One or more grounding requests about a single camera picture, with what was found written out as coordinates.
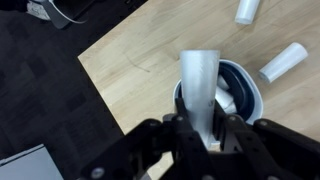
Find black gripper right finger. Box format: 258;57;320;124
213;102;320;180

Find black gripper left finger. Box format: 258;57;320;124
80;98;214;180

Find white cylinder roll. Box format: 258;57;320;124
235;0;260;25
180;50;220;148
259;42;309;83

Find blue and white round container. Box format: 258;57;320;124
173;59;263;127

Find white roll inside container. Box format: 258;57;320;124
217;75;229;91
215;87;237;113

